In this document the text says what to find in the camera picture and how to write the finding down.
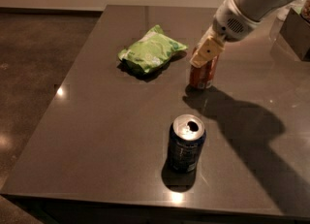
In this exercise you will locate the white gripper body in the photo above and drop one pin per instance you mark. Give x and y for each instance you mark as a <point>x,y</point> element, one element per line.
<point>230,23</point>

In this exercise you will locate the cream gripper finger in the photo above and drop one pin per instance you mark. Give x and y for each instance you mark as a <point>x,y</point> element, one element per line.
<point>207,49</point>

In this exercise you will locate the red coke can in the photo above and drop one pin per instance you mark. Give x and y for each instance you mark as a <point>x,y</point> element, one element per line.
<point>202,78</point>

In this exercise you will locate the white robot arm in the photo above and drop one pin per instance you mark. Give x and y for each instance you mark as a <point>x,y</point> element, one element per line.
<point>263,8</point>

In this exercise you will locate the blue pepsi can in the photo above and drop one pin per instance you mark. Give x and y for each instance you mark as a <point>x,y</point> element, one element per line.
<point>186,139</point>

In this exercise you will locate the green chip bag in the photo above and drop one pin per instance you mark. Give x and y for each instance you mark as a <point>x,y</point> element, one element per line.
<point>150,53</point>

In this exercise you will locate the dark box with snacks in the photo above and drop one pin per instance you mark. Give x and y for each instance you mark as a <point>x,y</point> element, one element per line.
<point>296,31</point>

